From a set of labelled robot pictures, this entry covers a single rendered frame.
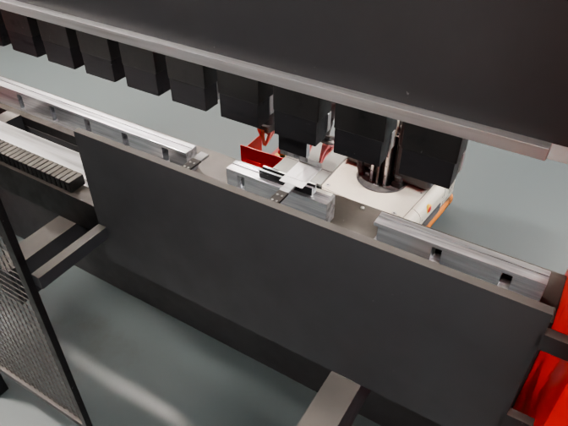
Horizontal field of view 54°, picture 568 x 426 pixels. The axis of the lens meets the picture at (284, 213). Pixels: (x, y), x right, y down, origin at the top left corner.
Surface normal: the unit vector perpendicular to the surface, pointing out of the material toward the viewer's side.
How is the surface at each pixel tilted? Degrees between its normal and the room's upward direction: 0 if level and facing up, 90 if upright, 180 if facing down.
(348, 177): 0
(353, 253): 90
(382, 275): 90
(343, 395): 0
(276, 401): 0
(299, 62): 90
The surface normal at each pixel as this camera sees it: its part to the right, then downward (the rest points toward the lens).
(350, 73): -0.52, 0.54
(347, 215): 0.00, -0.77
